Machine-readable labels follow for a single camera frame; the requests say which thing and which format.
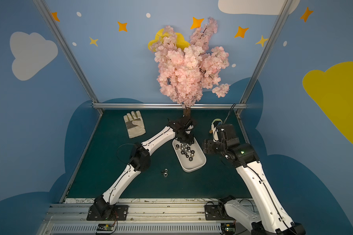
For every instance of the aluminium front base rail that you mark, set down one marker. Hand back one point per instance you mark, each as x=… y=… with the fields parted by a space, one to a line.
x=143 y=217

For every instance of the aluminium right frame post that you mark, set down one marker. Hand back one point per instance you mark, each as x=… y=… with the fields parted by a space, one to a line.
x=276 y=30

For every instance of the pile of steel nuts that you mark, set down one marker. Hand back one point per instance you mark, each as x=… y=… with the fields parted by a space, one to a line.
x=164 y=172

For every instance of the left green circuit board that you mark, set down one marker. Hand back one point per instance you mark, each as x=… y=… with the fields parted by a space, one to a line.
x=105 y=228

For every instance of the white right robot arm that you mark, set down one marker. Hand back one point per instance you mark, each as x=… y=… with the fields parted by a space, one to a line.
x=140 y=160

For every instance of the aluminium frame post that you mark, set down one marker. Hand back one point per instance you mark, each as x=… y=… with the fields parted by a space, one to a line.
x=57 y=33
x=276 y=30

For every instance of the heap of nuts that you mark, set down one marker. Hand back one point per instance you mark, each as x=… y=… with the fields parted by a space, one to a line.
x=185 y=151

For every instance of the aluminium back frame rail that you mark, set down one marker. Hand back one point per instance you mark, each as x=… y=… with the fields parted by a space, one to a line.
x=138 y=106

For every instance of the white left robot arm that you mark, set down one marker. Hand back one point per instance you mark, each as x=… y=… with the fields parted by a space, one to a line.
x=271 y=218

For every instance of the green toy paddle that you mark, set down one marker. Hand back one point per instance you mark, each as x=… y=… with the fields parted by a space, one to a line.
x=214 y=124

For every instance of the aluminium left frame post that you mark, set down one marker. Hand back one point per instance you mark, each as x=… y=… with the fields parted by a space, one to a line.
x=57 y=33

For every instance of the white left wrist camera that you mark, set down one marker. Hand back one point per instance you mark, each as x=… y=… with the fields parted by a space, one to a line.
x=215 y=135

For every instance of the green circuit board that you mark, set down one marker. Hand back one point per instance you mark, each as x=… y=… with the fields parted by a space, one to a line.
x=105 y=228
x=228 y=229

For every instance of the right green circuit board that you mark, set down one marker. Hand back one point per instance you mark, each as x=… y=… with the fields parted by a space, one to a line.
x=228 y=229

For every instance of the white canvas work glove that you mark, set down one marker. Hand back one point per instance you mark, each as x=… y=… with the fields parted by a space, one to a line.
x=134 y=124

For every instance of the white storage box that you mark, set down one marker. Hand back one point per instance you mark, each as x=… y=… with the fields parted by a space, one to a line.
x=199 y=159

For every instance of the pink blossom artificial tree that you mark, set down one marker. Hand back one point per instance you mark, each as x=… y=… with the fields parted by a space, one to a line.
x=186 y=70

